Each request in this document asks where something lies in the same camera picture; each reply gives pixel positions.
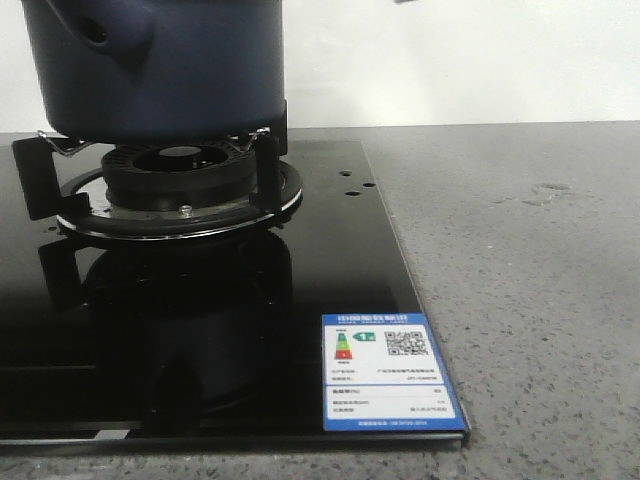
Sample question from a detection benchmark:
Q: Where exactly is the black glass gas stove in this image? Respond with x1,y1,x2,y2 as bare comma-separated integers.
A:
1,141,469,453

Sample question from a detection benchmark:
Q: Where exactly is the dark blue cooking pot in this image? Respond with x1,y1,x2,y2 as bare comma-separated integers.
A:
22,1,285,144

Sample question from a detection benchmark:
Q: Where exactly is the black metal pot support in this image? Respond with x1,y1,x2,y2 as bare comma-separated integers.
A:
11,115,302,242

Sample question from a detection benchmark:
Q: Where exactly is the blue energy label sticker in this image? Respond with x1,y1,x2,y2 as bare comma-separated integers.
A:
322,313,466,434

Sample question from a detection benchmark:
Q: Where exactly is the black round gas burner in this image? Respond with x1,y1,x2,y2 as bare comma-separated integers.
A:
101,141,256,211

